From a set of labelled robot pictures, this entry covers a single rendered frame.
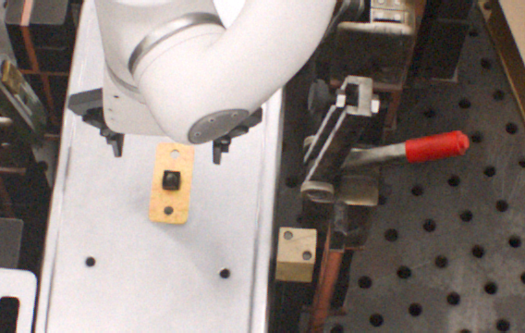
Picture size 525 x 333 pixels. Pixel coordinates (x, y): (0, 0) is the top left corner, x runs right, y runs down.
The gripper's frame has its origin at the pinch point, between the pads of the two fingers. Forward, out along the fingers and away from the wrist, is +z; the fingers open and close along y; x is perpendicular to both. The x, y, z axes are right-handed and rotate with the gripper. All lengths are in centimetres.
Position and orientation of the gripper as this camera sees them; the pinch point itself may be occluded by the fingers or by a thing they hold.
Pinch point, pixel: (168, 141)
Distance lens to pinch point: 112.7
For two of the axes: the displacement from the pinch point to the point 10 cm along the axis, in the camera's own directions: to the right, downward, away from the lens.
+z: -0.1, 4.0, 9.2
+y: -10.0, -0.7, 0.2
